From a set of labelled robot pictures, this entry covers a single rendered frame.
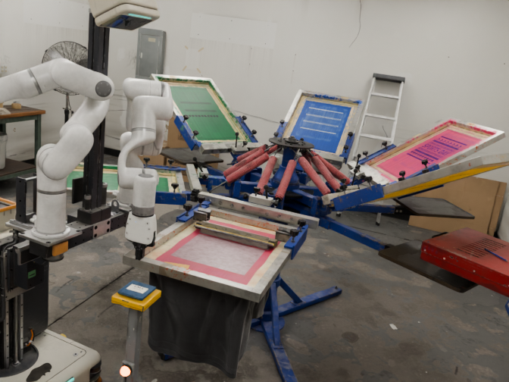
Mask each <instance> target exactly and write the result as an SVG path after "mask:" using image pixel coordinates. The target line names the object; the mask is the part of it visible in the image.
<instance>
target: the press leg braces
mask: <svg viewBox="0 0 509 382"><path fill-rule="evenodd" d="M280 286H281V287H282V288H283V289H284V290H285V292H286V293H287V294H288V295H289V296H290V297H291V298H292V299H293V300H292V301H290V302H291V303H292V304H293V305H296V306H297V305H301V304H303V303H306V301H304V300H302V299H300V298H299V297H298V296H297V295H296V294H295V292H294V291H293V290H292V289H291V288H290V287H289V286H288V285H287V283H286V282H285V281H284V280H283V279H282V278H281V281H280ZM270 307H271V317H272V328H273V338H270V342H271V344H272V347H273V348H274V349H284V347H283V345H282V342H281V340H280V332H279V312H278V304H277V296H276V283H272V285H271V286H270Z"/></svg>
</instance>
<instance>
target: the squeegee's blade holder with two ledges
mask: <svg viewBox="0 0 509 382"><path fill-rule="evenodd" d="M201 225H202V226H205V227H210V228H213V229H216V230H222V231H225V232H228V233H234V234H237V235H240V236H246V237H249V238H252V239H256V240H261V241H264V242H268V241H269V239H270V238H269V237H267V236H262V235H258V234H255V233H249V232H246V231H243V230H237V229H234V228H231V227H225V226H222V225H219V224H213V223H210V222H207V221H202V223H201ZM200 232H202V233H207V234H210V235H214V236H219V237H223V238H226V239H229V240H234V241H237V242H241V243H246V244H249V245H252V246H257V247H261V248H264V249H267V247H268V246H267V245H264V244H262V243H256V242H253V241H250V240H244V239H241V238H238V237H234V236H229V235H226V234H222V233H217V232H214V231H210V230H206V229H202V228H201V231H200Z"/></svg>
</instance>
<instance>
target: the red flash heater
mask: <svg viewBox="0 0 509 382"><path fill-rule="evenodd" d="M484 249H488V250H489V251H491V252H494V253H495V254H496V255H499V256H501V257H502V258H504V259H506V260H508V261H505V260H503V259H501V258H499V257H497V256H496V255H493V254H492V253H490V252H487V251H486V250H484ZM420 250H421V251H422V252H421V255H420V259H422V260H424V261H427V262H429V263H430V264H433V265H435V266H438V267H440V268H442V269H445V270H446V271H450V272H451V273H453V274H456V275H458V276H460V277H463V278H465V279H467V280H470V281H472V282H474V283H477V284H479V285H481V286H483V287H486V288H488V289H490V290H493V291H495V292H497V293H500V294H501V295H503V296H506V297H508V298H509V242H506V241H504V240H500V239H498V238H495V237H493V236H490V235H487V234H485V233H481V232H479V231H476V230H473V229H470V228H468V227H465V228H462V229H460V230H456V231H453V232H450V233H446V234H443V235H441V236H437V237H434V238H431V239H428V240H424V241H423V242H422V246H421V249H420Z"/></svg>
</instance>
